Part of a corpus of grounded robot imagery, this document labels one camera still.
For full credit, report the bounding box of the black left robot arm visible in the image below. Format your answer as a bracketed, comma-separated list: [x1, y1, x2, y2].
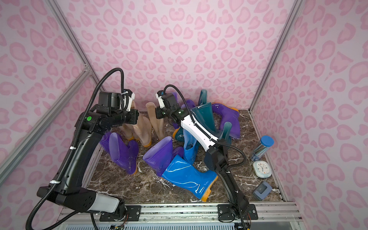
[47, 89, 139, 220]

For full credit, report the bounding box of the purple rain boot lying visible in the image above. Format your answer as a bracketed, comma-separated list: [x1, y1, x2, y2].
[170, 92, 196, 129]

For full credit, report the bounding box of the aluminium corner frame post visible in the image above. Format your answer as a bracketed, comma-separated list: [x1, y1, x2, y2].
[1, 1, 98, 185]

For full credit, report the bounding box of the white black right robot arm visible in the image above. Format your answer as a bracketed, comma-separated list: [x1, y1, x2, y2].
[155, 89, 249, 221]

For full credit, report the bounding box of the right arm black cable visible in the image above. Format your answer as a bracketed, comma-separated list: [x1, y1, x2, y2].
[162, 84, 248, 230]

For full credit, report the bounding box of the dark green rain boot front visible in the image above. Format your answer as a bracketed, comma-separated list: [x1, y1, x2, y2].
[172, 103, 232, 145]

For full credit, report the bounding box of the dark green rain boot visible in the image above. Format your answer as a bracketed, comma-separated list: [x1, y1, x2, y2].
[198, 89, 208, 106]
[172, 103, 232, 145]

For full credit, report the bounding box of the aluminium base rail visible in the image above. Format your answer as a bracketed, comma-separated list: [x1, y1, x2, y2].
[56, 202, 305, 230]

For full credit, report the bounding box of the blue rain boot lying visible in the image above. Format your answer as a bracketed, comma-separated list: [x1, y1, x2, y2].
[162, 155, 218, 202]

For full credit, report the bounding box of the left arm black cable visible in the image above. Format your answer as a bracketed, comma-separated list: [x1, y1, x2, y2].
[25, 67, 126, 230]

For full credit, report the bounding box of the blue capped clear bottle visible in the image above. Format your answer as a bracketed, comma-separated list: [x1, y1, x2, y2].
[251, 135, 275, 162]

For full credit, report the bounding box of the blue rain boot upright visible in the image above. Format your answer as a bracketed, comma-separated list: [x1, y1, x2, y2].
[183, 129, 199, 165]

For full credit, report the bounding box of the small blue grey box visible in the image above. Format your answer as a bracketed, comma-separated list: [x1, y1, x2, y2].
[253, 181, 272, 201]

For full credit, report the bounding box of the right aluminium corner post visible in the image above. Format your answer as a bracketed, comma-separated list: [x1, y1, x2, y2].
[248, 0, 305, 114]

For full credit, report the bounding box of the white round alarm clock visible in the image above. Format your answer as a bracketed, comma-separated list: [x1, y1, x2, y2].
[252, 160, 272, 179]

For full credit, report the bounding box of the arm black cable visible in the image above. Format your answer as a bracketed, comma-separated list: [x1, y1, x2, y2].
[25, 67, 126, 230]
[162, 84, 248, 230]

